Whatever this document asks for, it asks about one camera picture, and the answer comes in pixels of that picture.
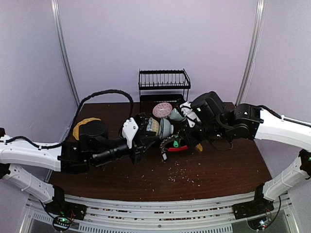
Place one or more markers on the aluminium frame post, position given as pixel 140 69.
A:
pixel 254 45
pixel 64 54

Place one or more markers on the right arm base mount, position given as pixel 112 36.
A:
pixel 258 214

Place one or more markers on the pink patterned bowl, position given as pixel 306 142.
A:
pixel 162 110

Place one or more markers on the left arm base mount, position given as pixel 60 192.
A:
pixel 63 216

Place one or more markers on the grey blue ribbed bowl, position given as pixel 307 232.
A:
pixel 166 128

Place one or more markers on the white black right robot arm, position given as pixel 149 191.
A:
pixel 209 119

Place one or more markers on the yellow dotted plate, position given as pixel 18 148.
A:
pixel 75 132

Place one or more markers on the green celadon bowl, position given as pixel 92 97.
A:
pixel 176 116

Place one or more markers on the left aluminium frame post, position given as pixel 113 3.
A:
pixel 64 54

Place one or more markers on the green tag key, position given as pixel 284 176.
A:
pixel 176 142

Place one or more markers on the yellow tag key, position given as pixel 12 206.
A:
pixel 199 147

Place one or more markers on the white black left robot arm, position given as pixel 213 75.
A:
pixel 92 147

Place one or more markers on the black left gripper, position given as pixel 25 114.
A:
pixel 140 145

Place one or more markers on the blue yellow patterned bowl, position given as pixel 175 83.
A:
pixel 153 126

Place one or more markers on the large grey red keyring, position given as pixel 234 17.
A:
pixel 166 147

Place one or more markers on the right aluminium frame post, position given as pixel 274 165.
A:
pixel 254 45

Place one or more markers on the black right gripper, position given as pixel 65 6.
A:
pixel 188 134

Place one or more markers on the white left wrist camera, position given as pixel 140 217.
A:
pixel 129 131

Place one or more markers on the black wire dish rack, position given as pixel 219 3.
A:
pixel 156 86

